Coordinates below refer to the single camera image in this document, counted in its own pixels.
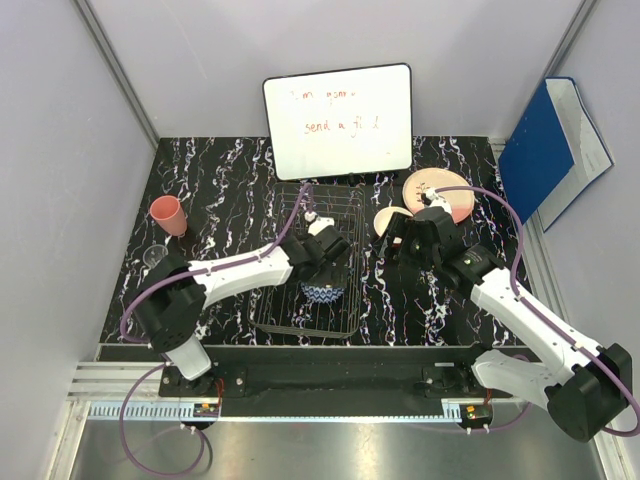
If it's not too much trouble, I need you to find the cream pink plate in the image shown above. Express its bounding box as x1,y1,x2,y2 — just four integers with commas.
402,168,475,224

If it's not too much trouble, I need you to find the red floral bowl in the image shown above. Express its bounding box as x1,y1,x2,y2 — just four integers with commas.
373,206,413,237

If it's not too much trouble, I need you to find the purple cable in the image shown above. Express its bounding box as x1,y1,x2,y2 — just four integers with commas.
434,185,640,439
117,182,319,475

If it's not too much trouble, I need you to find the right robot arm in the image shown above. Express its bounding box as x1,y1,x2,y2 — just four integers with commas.
375,206,636,443

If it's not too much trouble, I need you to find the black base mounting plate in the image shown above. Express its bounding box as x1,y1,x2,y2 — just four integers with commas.
97,342,541,419

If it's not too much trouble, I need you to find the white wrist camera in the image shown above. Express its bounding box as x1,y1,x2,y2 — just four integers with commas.
304,212,335,236
420,187,452,215

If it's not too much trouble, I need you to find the pink plastic cup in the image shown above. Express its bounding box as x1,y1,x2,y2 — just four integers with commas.
149,195,188,237

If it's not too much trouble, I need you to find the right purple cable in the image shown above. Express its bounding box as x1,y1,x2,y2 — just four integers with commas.
434,185,640,439

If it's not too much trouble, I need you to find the white whiteboard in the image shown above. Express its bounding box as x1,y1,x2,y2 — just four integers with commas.
262,63,413,181

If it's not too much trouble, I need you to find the blue folder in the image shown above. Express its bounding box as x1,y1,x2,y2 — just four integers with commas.
499,77,615,230

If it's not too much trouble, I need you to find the clear drinking glass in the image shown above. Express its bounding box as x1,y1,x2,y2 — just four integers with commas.
142,244,168,269

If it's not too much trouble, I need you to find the blue white patterned bowl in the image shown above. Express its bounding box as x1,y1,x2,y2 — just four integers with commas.
300,283,345,304

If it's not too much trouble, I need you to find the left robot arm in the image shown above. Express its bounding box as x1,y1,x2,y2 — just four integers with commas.
131,218,351,396

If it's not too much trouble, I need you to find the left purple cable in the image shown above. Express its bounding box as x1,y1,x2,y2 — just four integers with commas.
117,182,319,475

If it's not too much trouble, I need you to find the white slotted cable duct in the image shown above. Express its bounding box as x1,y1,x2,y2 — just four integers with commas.
88,401,220,422

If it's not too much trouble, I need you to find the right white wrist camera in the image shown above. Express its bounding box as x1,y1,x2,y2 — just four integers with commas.
420,187,452,215

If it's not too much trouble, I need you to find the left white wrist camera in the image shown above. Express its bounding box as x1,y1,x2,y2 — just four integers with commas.
304,212,335,236

